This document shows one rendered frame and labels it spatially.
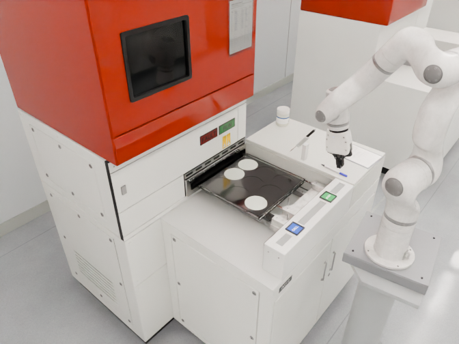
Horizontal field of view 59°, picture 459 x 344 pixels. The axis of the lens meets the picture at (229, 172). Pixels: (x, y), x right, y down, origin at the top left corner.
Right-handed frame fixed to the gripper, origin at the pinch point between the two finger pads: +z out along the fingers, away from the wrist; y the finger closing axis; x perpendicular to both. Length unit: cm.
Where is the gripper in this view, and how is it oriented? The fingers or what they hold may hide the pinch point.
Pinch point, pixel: (339, 162)
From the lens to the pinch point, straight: 174.3
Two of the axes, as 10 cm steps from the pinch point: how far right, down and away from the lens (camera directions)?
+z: 1.6, 8.8, 4.5
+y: 7.5, 1.9, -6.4
